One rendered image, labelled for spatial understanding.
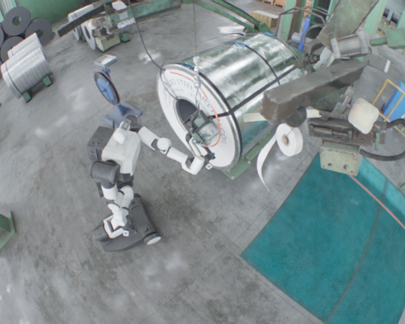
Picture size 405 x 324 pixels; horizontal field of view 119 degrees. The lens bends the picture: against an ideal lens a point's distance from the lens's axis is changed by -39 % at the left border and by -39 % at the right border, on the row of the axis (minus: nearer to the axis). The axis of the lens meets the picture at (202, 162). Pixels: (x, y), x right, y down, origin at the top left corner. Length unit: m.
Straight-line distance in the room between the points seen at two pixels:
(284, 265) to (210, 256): 0.82
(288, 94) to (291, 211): 2.12
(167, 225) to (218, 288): 0.89
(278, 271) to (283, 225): 0.54
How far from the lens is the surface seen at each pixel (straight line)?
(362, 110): 0.76
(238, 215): 2.27
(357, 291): 2.89
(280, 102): 0.39
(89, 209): 2.71
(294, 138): 0.91
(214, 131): 1.52
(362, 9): 0.72
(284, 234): 2.35
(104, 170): 1.06
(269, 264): 2.25
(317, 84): 0.48
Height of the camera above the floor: 2.15
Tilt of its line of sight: 58 degrees down
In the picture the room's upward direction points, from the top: 2 degrees counter-clockwise
